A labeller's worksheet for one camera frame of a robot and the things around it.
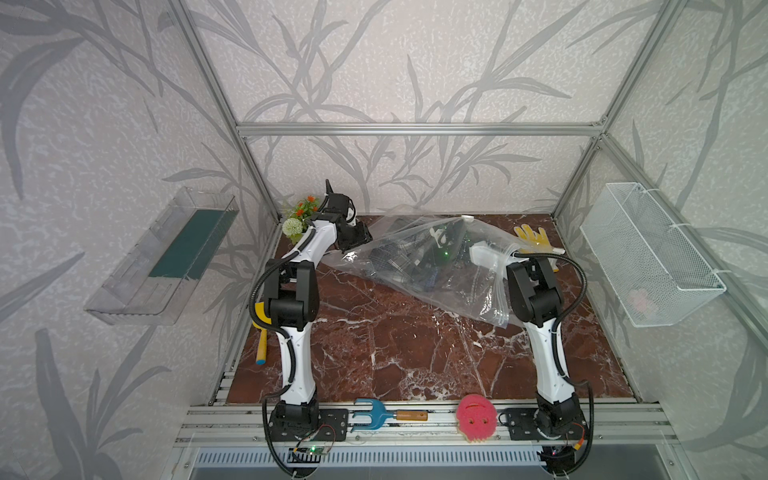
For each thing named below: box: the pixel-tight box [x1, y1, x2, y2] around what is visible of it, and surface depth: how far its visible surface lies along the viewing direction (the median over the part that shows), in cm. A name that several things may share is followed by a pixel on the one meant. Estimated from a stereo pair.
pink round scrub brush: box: [456, 394, 498, 442], surface depth 74 cm
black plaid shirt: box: [368, 233, 472, 291], surface depth 104 cm
